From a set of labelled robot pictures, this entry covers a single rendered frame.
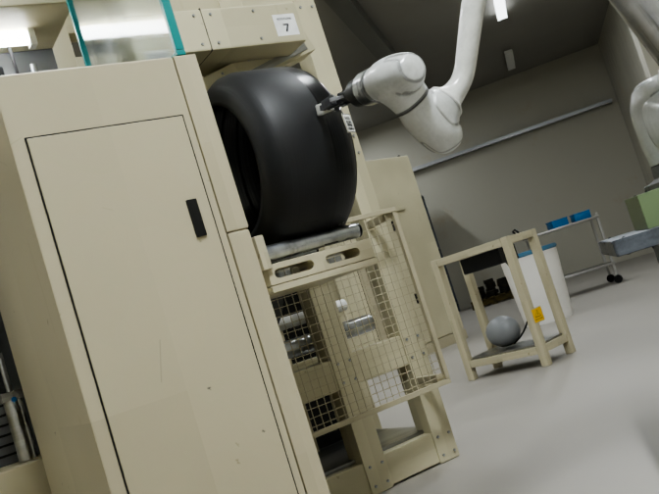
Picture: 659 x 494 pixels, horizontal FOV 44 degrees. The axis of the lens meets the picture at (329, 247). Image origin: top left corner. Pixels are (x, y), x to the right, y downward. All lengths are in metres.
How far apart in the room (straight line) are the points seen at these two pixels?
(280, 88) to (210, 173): 0.78
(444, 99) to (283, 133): 0.47
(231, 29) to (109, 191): 1.43
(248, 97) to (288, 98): 0.11
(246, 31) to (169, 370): 1.64
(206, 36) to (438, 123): 1.07
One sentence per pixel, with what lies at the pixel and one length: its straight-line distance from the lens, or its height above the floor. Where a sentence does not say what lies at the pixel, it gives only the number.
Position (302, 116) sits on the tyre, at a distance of 2.33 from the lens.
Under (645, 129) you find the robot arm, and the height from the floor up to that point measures 0.89.
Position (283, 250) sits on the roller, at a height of 0.89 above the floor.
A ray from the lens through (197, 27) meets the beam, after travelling 2.86.
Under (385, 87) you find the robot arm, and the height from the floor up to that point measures 1.16.
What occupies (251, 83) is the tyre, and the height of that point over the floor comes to 1.37.
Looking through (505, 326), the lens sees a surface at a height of 0.27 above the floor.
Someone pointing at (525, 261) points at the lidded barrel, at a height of 0.59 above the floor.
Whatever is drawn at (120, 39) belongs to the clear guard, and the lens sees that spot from 2.02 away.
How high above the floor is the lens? 0.70
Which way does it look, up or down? 4 degrees up
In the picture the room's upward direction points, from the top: 18 degrees counter-clockwise
